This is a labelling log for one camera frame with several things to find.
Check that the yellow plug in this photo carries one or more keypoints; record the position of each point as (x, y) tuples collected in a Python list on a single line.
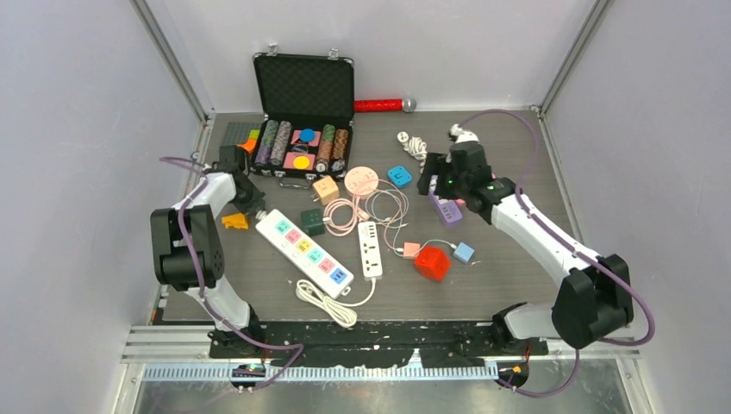
[(235, 221)]

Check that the black poker chip case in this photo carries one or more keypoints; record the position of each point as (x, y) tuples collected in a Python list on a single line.
[(308, 108)]

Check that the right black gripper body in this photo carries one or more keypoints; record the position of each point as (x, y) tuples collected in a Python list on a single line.
[(453, 185)]

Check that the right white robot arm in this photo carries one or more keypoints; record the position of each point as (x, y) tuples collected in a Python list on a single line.
[(592, 299)]

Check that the blue plug adapter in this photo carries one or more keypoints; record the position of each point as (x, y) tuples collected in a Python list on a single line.
[(399, 176)]

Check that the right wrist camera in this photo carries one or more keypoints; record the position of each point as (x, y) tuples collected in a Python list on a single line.
[(461, 137)]

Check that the dark green cube socket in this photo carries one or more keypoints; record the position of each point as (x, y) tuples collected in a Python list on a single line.
[(313, 222)]

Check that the long white colourful power strip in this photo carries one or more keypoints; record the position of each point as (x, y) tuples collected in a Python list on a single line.
[(314, 261)]

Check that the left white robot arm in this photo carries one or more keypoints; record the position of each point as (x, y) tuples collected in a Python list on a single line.
[(187, 250)]

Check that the grey building baseplate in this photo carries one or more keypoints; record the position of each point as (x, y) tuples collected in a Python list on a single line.
[(236, 132)]

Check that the tan cube socket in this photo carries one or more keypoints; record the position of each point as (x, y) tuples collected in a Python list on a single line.
[(326, 190)]

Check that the red glitter microphone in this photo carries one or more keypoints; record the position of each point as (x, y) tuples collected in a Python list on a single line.
[(404, 104)]

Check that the orange toy block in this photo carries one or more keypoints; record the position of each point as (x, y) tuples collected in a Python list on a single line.
[(251, 141)]

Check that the purple power strip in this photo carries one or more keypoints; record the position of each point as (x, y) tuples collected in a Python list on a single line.
[(447, 209)]

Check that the small white power strip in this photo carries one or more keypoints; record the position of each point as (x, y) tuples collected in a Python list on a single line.
[(371, 261)]

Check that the pink small charger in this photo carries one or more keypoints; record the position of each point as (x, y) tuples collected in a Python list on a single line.
[(410, 250)]

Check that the red cube socket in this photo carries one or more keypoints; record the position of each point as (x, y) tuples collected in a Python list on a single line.
[(432, 263)]

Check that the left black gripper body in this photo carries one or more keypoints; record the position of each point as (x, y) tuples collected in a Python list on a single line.
[(250, 199)]

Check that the light blue charger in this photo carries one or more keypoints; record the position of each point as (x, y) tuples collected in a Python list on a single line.
[(463, 253)]

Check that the round pink socket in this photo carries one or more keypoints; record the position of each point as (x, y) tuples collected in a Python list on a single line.
[(361, 181)]

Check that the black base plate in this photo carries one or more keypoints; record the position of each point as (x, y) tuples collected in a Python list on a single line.
[(373, 344)]

